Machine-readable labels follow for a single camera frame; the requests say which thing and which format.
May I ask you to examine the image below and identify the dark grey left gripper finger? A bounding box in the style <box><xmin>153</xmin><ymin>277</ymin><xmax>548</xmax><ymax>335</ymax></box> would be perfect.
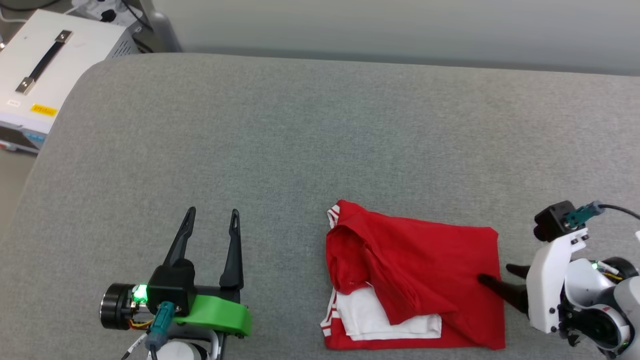
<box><xmin>219</xmin><ymin>209</ymin><xmax>245</xmax><ymax>291</ymax></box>
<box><xmin>162</xmin><ymin>206</ymin><xmax>197</xmax><ymax>268</ymax></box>

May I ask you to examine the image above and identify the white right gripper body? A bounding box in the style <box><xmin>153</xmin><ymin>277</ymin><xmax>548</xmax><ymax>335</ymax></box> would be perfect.
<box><xmin>526</xmin><ymin>227</ymin><xmax>591</xmax><ymax>335</ymax></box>

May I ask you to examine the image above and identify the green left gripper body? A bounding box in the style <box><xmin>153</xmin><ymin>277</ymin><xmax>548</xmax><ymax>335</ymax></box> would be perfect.
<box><xmin>175</xmin><ymin>286</ymin><xmax>253</xmax><ymax>337</ymax></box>

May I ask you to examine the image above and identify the red shirt with white sleeves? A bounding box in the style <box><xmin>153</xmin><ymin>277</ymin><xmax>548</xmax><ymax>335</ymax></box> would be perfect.
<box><xmin>320</xmin><ymin>199</ymin><xmax>507</xmax><ymax>351</ymax></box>

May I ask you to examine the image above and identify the white equipment case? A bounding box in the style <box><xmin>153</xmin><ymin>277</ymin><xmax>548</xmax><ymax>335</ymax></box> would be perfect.
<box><xmin>0</xmin><ymin>9</ymin><xmax>141</xmax><ymax>155</ymax></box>

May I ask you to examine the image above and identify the power strip with black plugs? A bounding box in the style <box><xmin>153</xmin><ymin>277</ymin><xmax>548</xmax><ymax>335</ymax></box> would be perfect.
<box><xmin>70</xmin><ymin>0</ymin><xmax>151</xmax><ymax>28</ymax></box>

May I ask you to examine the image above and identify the left camera cable teal plug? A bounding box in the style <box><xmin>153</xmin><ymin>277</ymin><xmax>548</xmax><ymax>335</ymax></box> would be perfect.
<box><xmin>120</xmin><ymin>301</ymin><xmax>176</xmax><ymax>360</ymax></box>

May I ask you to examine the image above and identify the camera cable teal plug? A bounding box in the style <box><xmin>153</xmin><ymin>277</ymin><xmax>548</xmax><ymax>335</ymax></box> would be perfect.
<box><xmin>120</xmin><ymin>301</ymin><xmax>176</xmax><ymax>360</ymax></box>
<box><xmin>565</xmin><ymin>201</ymin><xmax>640</xmax><ymax>227</ymax></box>

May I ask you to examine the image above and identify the right camera cable teal plug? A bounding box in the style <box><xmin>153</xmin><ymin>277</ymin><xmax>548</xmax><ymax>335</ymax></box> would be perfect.
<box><xmin>565</xmin><ymin>201</ymin><xmax>640</xmax><ymax>227</ymax></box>

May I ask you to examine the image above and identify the black case handle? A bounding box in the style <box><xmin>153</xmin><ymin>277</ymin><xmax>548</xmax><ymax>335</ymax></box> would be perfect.
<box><xmin>15</xmin><ymin>30</ymin><xmax>74</xmax><ymax>96</ymax></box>

